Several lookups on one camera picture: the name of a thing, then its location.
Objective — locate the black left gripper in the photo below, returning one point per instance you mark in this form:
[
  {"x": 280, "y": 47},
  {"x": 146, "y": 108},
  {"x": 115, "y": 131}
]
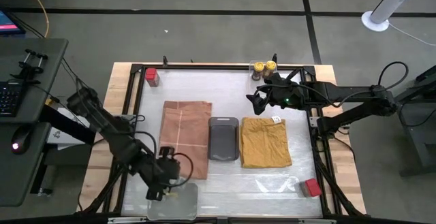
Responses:
[{"x": 165, "y": 173}]

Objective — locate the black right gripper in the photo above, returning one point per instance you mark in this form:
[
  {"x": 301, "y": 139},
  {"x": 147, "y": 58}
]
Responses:
[{"x": 282, "y": 94}]

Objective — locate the clear plastic bin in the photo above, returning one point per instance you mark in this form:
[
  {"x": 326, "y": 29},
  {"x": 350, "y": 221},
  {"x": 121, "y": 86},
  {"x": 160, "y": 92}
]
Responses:
[{"x": 184, "y": 203}]

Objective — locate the yellow-lid chili spice jar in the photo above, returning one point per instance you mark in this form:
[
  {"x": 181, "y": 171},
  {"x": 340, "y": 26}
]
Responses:
[
  {"x": 270, "y": 67},
  {"x": 257, "y": 70}
]

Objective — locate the red block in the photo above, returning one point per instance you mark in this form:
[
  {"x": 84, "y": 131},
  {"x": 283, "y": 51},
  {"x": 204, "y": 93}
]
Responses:
[{"x": 311, "y": 187}]

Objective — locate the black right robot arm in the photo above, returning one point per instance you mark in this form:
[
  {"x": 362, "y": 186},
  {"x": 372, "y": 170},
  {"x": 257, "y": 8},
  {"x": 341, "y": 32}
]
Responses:
[{"x": 340, "y": 91}]

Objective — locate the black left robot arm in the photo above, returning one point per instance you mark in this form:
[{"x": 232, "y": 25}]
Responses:
[{"x": 112, "y": 128}]

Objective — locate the yellow-capped jars in holder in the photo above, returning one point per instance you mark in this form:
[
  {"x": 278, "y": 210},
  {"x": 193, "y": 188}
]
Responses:
[{"x": 252, "y": 64}]

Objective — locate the mustard yellow cloth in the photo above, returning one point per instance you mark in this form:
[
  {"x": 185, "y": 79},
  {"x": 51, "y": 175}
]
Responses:
[{"x": 264, "y": 145}]

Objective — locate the dark grey plastic tray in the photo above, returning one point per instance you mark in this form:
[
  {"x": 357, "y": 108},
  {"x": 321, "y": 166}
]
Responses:
[{"x": 223, "y": 139}]

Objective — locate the brown checked cloth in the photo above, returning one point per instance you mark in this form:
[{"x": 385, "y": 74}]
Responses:
[{"x": 187, "y": 128}]

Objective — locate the white translucent table cover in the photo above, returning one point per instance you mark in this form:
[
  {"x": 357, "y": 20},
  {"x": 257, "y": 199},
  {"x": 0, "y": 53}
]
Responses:
[{"x": 231, "y": 190}]

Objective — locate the white cardboard box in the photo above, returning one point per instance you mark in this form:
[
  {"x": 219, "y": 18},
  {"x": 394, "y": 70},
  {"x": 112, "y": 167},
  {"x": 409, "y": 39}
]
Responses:
[{"x": 58, "y": 136}]

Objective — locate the black computer mouse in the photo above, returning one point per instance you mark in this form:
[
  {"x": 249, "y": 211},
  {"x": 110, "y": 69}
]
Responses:
[{"x": 21, "y": 140}]

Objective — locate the black equipment stand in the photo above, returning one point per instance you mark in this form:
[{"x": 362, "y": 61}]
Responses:
[{"x": 419, "y": 125}]

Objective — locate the black keyboard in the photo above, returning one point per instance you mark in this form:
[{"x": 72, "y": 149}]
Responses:
[{"x": 9, "y": 98}]

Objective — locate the black desk clamp holder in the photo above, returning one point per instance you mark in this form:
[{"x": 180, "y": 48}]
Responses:
[{"x": 30, "y": 68}]

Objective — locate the grey desk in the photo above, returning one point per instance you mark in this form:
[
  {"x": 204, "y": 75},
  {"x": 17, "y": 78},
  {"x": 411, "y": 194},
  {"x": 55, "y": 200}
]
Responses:
[{"x": 30, "y": 64}]

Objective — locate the computer monitor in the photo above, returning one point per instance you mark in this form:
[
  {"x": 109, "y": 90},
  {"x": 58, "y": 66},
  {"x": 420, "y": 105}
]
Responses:
[{"x": 8, "y": 23}]

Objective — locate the black aluminium table frame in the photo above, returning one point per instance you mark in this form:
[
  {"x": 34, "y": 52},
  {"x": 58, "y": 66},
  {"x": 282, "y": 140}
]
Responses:
[{"x": 221, "y": 67}]

